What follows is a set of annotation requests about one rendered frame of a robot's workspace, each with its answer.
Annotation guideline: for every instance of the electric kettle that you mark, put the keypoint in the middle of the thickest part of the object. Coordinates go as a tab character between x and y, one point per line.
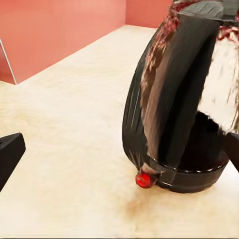
184	97

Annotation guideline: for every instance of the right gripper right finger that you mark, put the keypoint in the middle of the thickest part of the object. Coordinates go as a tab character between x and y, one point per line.
231	148

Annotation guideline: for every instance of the countertop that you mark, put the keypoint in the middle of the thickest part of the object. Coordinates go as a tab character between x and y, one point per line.
116	54
74	180

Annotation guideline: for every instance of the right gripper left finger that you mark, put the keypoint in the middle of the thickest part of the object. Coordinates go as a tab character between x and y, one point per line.
12	148

